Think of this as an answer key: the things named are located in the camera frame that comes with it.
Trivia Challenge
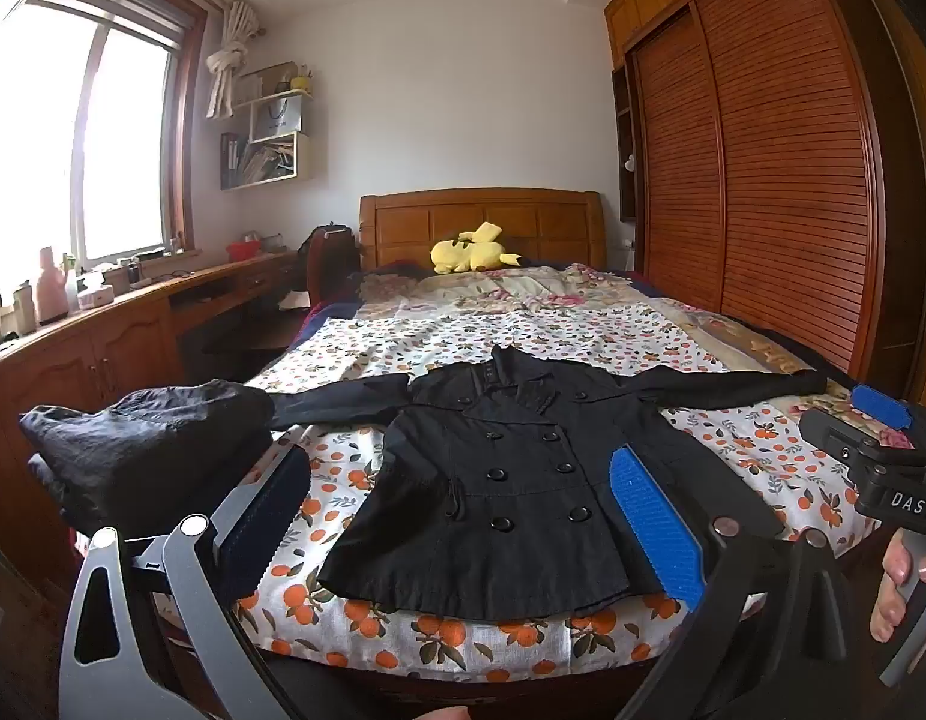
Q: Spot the wooden headboard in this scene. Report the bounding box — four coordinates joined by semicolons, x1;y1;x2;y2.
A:
359;189;608;275

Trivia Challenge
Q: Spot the yellow plush toy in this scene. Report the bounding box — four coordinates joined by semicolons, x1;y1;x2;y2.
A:
431;223;522;275

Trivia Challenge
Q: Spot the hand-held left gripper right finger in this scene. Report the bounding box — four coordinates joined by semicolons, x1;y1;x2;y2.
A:
609;442;861;720

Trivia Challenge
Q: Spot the white paper bag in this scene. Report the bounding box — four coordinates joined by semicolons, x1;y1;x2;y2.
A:
253;94;302;140

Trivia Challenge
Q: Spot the pink bottle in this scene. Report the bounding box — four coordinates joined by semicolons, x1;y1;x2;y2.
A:
35;246;70;327

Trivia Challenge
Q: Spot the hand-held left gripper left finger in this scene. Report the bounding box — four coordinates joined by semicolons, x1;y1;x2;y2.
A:
58;446;314;720

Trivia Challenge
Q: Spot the floral quilt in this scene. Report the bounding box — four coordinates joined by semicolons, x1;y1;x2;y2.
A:
353;262;854;391

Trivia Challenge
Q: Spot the wood-framed window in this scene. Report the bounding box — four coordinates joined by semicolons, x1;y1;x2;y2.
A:
0;0;209;301

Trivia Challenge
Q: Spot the white wall shelf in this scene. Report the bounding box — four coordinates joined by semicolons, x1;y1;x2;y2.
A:
220;64;314;191

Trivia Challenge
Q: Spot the black double-breasted coat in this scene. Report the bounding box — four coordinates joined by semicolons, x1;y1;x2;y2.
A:
268;345;828;620

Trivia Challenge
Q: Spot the wooden desk cabinet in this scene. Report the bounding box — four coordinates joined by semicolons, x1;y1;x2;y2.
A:
0;247;306;586

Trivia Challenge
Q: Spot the bed with floral sheet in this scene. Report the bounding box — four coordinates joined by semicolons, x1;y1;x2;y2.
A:
151;292;884;683

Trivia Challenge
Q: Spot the tied white curtain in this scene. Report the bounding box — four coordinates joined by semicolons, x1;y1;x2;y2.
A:
205;1;263;119

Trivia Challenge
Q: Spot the wooden louvred wardrobe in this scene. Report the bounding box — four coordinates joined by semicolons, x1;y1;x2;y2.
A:
604;0;921;391

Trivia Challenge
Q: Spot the wooden chair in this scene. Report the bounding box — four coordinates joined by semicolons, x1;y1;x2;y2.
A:
305;223;359;302

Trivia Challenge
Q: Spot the stack of books and papers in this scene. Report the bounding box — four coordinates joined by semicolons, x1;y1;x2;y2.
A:
221;133;299;188

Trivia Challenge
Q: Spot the wooden door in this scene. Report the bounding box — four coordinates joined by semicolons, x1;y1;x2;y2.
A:
856;0;926;406

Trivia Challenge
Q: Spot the red and blue blanket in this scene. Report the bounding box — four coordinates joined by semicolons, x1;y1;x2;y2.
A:
293;298;362;342

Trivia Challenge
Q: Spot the person's right hand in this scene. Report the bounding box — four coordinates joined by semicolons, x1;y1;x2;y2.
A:
870;527;926;644

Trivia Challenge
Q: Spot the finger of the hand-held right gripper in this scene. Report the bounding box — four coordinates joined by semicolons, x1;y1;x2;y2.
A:
851;384;915;434
799;408;926;467

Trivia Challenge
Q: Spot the white tissue box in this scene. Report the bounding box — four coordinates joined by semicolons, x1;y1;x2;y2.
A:
77;270;119;310

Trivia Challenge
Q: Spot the folded dark grey jacket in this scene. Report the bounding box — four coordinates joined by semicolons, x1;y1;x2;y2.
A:
19;381;276;541

